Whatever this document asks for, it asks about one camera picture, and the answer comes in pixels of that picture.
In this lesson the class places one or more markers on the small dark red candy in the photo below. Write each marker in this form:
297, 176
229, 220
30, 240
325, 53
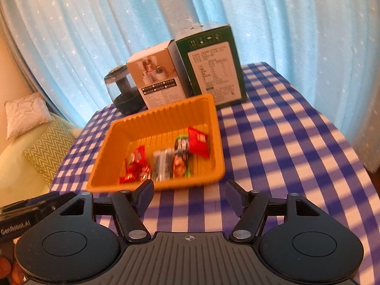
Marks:
138, 175

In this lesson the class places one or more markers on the grey curtain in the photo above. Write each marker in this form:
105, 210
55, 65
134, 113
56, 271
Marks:
20, 65

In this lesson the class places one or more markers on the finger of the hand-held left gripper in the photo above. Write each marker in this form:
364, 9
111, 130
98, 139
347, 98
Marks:
63, 199
40, 199

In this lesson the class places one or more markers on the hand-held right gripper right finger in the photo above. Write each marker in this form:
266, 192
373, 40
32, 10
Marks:
234, 196

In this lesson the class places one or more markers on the orange plastic tray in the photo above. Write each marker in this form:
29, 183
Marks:
166, 118

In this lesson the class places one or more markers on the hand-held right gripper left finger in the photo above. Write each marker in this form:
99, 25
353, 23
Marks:
145, 194

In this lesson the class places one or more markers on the glass dome jar dark base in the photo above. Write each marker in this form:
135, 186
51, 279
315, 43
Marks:
123, 92

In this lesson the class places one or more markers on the white lace cushion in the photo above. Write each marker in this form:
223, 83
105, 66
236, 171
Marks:
26, 112

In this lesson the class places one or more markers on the white product box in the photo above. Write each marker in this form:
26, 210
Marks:
157, 77

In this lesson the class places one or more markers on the red packet with white print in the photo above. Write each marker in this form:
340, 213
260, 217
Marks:
199, 142

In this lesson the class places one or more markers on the green zigzag cushion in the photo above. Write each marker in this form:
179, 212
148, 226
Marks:
49, 151

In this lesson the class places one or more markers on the green-ended brown snack packet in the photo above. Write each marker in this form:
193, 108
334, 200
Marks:
181, 158

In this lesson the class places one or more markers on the blue checkered tablecloth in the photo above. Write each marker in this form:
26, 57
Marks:
282, 154

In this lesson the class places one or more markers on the clear grey snack packet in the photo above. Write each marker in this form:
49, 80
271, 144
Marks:
161, 164

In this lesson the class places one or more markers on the red packet with round print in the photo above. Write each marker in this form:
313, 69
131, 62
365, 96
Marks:
136, 156

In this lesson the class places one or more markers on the person's left hand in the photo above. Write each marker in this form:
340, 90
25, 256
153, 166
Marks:
13, 273

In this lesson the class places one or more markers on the dark green carton box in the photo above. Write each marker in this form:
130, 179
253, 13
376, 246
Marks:
213, 65

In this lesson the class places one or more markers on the light blue star curtain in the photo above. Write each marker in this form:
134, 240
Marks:
267, 14

